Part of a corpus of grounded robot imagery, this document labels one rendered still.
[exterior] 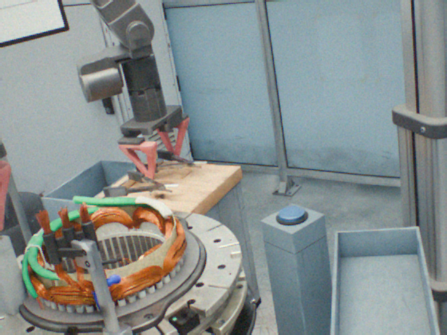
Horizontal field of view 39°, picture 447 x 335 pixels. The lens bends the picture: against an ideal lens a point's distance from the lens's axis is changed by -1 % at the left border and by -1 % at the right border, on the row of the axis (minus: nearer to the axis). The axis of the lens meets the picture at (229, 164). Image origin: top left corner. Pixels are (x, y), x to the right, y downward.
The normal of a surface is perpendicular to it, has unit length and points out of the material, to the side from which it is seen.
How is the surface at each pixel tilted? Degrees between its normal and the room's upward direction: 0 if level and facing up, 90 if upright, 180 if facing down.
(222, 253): 0
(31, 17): 83
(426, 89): 90
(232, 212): 90
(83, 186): 90
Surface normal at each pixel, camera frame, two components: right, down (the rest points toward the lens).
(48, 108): -0.51, 0.41
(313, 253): 0.63, 0.21
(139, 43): 0.39, 0.41
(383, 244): -0.17, 0.40
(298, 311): -0.76, 0.36
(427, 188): -0.91, 0.28
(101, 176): 0.87, 0.06
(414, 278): -0.16, -0.91
